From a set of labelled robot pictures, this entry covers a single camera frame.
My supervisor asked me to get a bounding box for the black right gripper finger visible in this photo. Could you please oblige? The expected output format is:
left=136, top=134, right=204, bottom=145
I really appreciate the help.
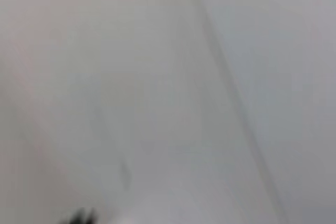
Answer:
left=61, top=207, right=98, bottom=224

